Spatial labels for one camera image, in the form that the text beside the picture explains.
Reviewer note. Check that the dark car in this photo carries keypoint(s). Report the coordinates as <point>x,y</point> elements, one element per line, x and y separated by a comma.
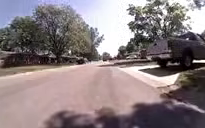
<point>81,61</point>

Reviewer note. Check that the grass lawn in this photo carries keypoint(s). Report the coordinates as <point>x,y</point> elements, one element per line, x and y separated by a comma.
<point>130,62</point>

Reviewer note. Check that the pale vehicle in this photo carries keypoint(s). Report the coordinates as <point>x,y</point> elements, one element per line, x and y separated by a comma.
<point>132,57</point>

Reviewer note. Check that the grey asphalt road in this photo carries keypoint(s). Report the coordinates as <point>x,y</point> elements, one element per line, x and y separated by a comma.
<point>73,96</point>

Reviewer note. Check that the pale concrete driveway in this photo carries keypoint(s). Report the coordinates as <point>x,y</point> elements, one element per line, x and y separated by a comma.
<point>156,77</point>

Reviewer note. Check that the row of trees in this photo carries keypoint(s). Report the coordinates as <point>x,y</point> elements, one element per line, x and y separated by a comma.
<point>56,30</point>

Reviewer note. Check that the large leafy tree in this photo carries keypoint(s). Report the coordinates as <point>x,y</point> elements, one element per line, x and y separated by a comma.
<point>156,20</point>

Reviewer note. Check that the white pickup truck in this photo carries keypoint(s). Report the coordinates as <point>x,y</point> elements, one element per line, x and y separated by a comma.
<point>186,50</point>

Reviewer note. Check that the grass strip by houses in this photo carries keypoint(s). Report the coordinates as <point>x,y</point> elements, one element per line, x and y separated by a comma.
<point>16,70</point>

